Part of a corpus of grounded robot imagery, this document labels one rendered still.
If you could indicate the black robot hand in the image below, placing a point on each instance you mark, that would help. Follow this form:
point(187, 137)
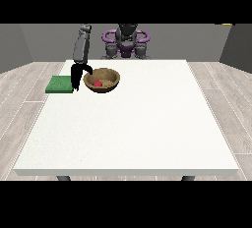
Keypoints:
point(76, 74)

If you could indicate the green square pad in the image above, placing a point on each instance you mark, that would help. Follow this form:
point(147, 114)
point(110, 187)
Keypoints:
point(60, 84)

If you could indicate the small red ball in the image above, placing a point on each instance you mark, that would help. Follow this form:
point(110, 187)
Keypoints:
point(97, 83)

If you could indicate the brown wooden bowl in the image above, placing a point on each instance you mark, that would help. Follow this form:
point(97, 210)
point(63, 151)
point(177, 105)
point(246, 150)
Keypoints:
point(102, 79)

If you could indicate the grey robot trunk purple rings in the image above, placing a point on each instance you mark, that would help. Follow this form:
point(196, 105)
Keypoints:
point(126, 45)

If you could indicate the dark table leg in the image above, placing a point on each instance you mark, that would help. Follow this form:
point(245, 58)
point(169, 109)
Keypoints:
point(63, 178)
point(188, 178)

